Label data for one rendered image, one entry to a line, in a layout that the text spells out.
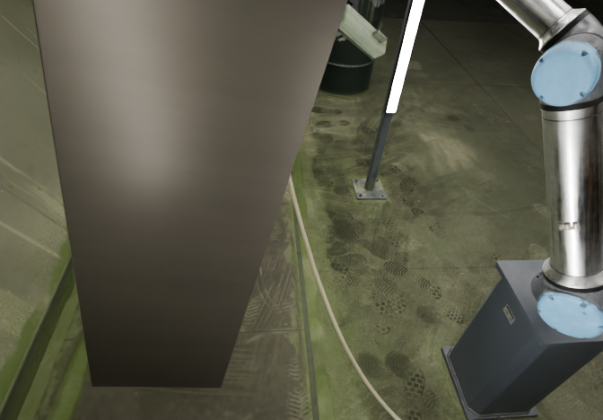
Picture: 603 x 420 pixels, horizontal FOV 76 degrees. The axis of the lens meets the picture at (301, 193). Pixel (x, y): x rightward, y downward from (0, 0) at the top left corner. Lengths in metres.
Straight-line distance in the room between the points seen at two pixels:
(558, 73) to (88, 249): 0.97
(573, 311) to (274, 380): 1.11
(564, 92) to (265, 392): 1.43
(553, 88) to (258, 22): 0.65
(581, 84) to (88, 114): 0.88
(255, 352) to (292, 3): 1.52
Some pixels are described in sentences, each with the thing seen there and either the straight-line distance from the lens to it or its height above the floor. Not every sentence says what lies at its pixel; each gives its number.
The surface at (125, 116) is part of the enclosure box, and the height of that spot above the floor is 1.38.
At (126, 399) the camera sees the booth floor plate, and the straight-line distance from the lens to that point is 1.82.
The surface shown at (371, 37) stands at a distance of 1.00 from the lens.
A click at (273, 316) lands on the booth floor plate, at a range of 1.89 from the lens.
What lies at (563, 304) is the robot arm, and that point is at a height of 0.86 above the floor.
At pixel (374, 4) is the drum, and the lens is 3.43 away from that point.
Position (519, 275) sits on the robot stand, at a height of 0.64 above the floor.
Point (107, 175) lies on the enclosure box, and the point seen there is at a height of 1.27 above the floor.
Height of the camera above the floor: 1.67
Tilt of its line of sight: 42 degrees down
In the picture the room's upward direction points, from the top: 5 degrees clockwise
